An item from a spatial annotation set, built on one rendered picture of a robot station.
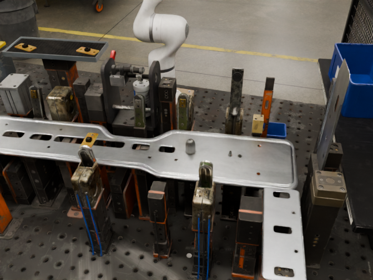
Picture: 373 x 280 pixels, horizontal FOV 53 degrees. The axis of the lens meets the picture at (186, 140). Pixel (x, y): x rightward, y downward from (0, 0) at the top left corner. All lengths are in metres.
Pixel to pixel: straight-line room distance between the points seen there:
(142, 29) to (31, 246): 0.93
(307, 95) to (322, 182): 2.43
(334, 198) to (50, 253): 0.92
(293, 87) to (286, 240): 2.65
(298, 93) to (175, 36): 2.05
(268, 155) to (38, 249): 0.83
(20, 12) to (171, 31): 2.69
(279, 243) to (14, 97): 1.02
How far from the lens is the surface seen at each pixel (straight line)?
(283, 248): 0.97
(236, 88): 1.22
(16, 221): 1.52
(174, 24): 1.59
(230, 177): 1.11
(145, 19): 1.62
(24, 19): 4.15
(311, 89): 3.55
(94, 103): 1.38
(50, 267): 1.36
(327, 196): 1.07
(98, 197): 1.19
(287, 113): 1.93
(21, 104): 1.48
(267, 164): 1.17
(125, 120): 1.41
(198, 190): 1.01
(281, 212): 1.04
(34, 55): 1.53
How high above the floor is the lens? 1.78
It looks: 39 degrees down
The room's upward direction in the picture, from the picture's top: 1 degrees counter-clockwise
